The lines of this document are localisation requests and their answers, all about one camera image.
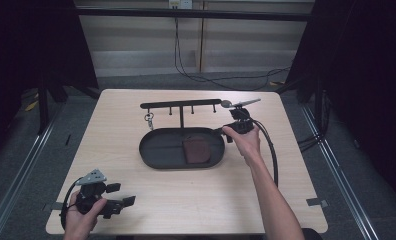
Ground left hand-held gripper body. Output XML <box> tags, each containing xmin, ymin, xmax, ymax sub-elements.
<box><xmin>75</xmin><ymin>168</ymin><xmax>124</xmax><ymax>220</ymax></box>

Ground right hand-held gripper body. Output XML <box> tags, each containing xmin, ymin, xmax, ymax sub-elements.
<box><xmin>224</xmin><ymin>98</ymin><xmax>262</xmax><ymax>135</ymax></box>

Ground brown zip pouch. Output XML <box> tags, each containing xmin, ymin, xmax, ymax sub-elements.
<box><xmin>181</xmin><ymin>134</ymin><xmax>213</xmax><ymax>165</ymax></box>

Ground black key rack with tray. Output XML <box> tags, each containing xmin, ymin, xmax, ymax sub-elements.
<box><xmin>138</xmin><ymin>98</ymin><xmax>234</xmax><ymax>170</ymax></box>

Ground silver key ring with keys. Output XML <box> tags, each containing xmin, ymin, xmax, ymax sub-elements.
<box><xmin>144</xmin><ymin>112</ymin><xmax>156</xmax><ymax>131</ymax></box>

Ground person's right hand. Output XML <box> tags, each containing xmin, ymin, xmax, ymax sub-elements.
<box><xmin>221</xmin><ymin>125</ymin><xmax>262</xmax><ymax>168</ymax></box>

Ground person's left hand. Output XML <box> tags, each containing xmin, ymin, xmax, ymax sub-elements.
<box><xmin>63</xmin><ymin>190</ymin><xmax>109</xmax><ymax>240</ymax></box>

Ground grey tape strip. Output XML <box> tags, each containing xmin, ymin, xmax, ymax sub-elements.
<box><xmin>305</xmin><ymin>197</ymin><xmax>329</xmax><ymax>209</ymax></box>
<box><xmin>41</xmin><ymin>201</ymin><xmax>62</xmax><ymax>212</ymax></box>

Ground black stand leg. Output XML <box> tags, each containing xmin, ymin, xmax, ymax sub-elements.
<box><xmin>36</xmin><ymin>85</ymin><xmax>51</xmax><ymax>136</ymax></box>

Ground yellow floor tape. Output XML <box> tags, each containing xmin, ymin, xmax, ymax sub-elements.
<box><xmin>24</xmin><ymin>99</ymin><xmax>40</xmax><ymax>113</ymax></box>

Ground dark curtain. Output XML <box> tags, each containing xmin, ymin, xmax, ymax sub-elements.
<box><xmin>285</xmin><ymin>0</ymin><xmax>396</xmax><ymax>211</ymax></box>
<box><xmin>0</xmin><ymin>0</ymin><xmax>100</xmax><ymax>168</ymax></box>

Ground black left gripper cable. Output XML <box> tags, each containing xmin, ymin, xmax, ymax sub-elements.
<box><xmin>59</xmin><ymin>177</ymin><xmax>84</xmax><ymax>231</ymax></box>

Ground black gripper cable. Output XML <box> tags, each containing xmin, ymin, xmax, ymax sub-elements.
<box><xmin>251</xmin><ymin>118</ymin><xmax>280</xmax><ymax>188</ymax></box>
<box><xmin>59</xmin><ymin>177</ymin><xmax>84</xmax><ymax>231</ymax></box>

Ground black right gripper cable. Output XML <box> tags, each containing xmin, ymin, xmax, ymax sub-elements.
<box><xmin>251</xmin><ymin>118</ymin><xmax>280</xmax><ymax>188</ymax></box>

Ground long black wall cable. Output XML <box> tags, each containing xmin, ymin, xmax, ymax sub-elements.
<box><xmin>173</xmin><ymin>16</ymin><xmax>292</xmax><ymax>92</ymax></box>

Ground bundle of black floor cables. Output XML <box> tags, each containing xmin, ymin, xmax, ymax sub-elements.
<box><xmin>297</xmin><ymin>132</ymin><xmax>324</xmax><ymax>154</ymax></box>

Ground metal floor rail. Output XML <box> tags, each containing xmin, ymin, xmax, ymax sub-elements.
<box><xmin>300</xmin><ymin>105</ymin><xmax>381</xmax><ymax>240</ymax></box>
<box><xmin>0</xmin><ymin>103</ymin><xmax>63</xmax><ymax>240</ymax></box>

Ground black horizontal frame bar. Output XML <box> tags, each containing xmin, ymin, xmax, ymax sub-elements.
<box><xmin>75</xmin><ymin>7</ymin><xmax>316</xmax><ymax>23</ymax></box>

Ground white wall power outlet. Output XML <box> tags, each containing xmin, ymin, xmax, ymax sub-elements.
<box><xmin>168</xmin><ymin>0</ymin><xmax>194</xmax><ymax>10</ymax></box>

